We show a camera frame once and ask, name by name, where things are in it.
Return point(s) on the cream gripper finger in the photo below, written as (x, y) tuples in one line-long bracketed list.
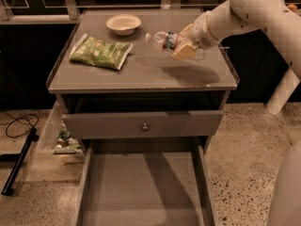
[(186, 30), (184, 52)]

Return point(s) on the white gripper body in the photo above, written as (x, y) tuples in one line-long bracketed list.
[(201, 32)]

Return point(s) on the clear plastic water bottle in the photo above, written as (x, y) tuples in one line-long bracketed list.
[(169, 42)]

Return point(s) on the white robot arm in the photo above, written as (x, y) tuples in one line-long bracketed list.
[(282, 27)]

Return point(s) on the grey drawer cabinet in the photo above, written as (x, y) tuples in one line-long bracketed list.
[(149, 81)]

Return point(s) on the grey top drawer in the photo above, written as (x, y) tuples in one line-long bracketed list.
[(128, 125)]

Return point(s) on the round metal drawer knob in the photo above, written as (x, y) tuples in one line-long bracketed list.
[(145, 127)]

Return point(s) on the open grey middle drawer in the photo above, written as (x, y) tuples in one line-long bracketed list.
[(145, 183)]

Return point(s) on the white paper bowl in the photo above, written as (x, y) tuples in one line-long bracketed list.
[(123, 24)]

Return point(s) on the small orange object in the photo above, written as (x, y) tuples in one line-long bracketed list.
[(292, 7)]

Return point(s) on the green chip bag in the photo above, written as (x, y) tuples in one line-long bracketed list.
[(99, 53)]

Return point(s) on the clear plastic storage bin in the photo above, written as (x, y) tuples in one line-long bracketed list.
[(56, 142)]

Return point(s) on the black metal stand leg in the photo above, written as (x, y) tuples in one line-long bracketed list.
[(19, 158)]

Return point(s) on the metal railing frame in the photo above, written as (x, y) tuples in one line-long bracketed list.
[(75, 3)]

